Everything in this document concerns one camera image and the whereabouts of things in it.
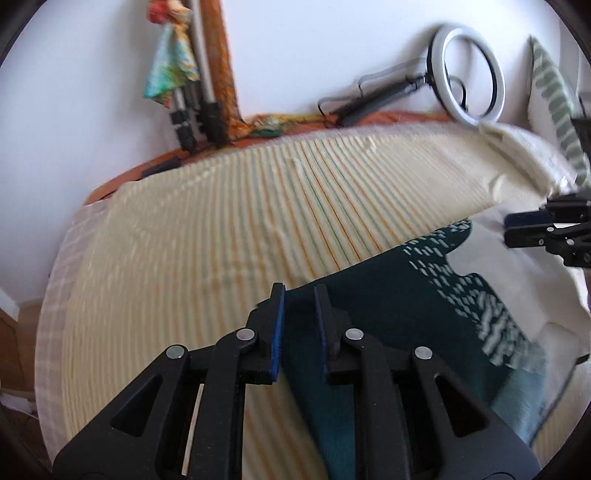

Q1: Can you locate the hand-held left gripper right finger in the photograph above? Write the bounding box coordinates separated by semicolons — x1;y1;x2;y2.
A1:
314;285;541;480

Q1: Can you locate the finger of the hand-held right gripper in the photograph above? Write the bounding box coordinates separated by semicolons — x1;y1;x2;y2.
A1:
504;224;580;251
504;209;551;229

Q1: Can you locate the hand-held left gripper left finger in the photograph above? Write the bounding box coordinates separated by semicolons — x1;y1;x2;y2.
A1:
53;282;287;480

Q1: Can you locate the green and cream printed t-shirt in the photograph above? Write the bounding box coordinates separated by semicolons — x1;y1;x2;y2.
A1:
281;208;591;480

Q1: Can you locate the white crumpled cloth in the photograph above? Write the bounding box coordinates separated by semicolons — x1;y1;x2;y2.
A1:
480;122;580;197

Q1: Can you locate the green striped pillow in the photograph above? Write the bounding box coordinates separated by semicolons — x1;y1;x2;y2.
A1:
526;34;591;188

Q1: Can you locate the yellow striped sheet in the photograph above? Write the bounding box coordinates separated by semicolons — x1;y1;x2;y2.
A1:
60;124;578;480

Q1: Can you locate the silver tripod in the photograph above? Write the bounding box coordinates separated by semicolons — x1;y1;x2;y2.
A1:
168;0;230;151

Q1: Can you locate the orange patterned cloth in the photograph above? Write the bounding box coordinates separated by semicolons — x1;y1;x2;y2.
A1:
203;0;288;140

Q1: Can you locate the colourful knotted scarf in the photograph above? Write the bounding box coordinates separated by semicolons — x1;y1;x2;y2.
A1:
142;0;202;110

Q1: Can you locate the black ring light stand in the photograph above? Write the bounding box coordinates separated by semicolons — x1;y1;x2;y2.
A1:
332;74;431;128

